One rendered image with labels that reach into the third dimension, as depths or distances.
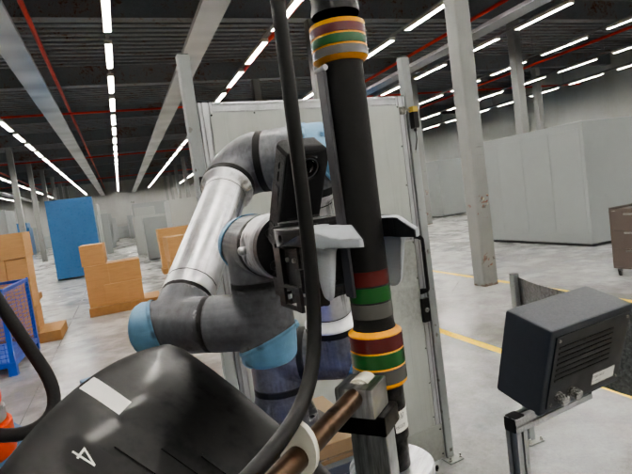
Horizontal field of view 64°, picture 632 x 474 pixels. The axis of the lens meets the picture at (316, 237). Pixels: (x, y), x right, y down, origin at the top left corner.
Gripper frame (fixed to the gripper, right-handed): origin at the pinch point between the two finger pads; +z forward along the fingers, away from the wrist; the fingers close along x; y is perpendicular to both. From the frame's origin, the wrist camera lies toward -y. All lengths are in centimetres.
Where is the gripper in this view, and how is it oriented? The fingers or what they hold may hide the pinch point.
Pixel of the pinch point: (379, 227)
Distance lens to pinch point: 37.7
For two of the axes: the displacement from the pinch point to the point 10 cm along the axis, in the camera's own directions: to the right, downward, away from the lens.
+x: -8.9, 1.5, -4.2
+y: 1.3, 9.9, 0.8
